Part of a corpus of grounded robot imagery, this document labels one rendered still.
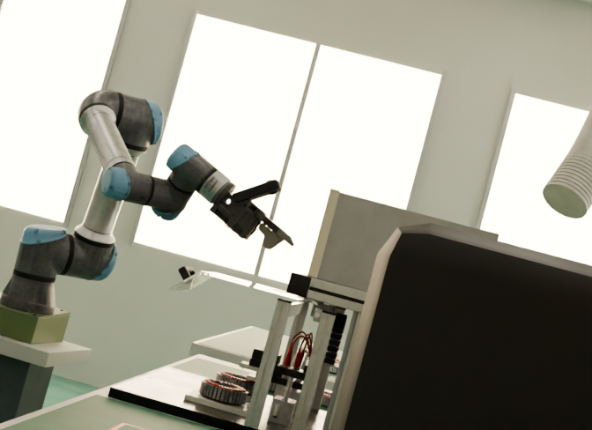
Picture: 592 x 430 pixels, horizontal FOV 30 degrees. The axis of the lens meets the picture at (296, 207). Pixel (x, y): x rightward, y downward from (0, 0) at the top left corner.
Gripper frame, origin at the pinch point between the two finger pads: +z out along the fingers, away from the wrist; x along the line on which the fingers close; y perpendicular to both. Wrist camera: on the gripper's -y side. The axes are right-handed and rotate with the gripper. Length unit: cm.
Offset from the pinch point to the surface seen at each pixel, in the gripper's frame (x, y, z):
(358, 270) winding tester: 14.3, -4.9, 17.3
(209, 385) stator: 8.2, 37.6, 7.9
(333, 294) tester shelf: 25.3, 2.6, 17.0
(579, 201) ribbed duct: -102, -68, 54
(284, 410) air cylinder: 7.3, 30.8, 24.7
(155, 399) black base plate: 23, 45, 2
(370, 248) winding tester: 14.3, -10.3, 16.3
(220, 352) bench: -154, 53, -8
